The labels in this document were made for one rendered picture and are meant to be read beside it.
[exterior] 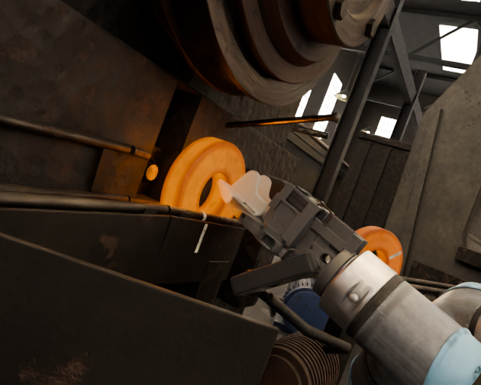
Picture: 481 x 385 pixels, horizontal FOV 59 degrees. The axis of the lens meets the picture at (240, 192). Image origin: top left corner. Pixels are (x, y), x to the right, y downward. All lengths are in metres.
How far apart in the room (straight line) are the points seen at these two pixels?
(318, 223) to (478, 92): 2.93
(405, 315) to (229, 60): 0.34
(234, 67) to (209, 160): 0.13
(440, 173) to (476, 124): 0.40
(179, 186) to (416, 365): 0.33
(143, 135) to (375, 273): 0.33
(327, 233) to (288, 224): 0.05
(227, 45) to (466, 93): 2.99
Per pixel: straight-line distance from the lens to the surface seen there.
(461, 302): 0.66
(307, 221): 0.51
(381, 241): 0.95
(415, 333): 0.48
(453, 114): 3.38
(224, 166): 0.60
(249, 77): 0.56
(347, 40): 0.59
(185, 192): 0.55
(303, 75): 0.65
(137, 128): 0.56
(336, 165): 9.48
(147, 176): 0.62
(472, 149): 3.26
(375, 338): 0.49
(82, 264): 0.17
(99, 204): 0.42
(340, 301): 0.49
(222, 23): 0.49
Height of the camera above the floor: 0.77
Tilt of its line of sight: 1 degrees down
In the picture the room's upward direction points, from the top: 21 degrees clockwise
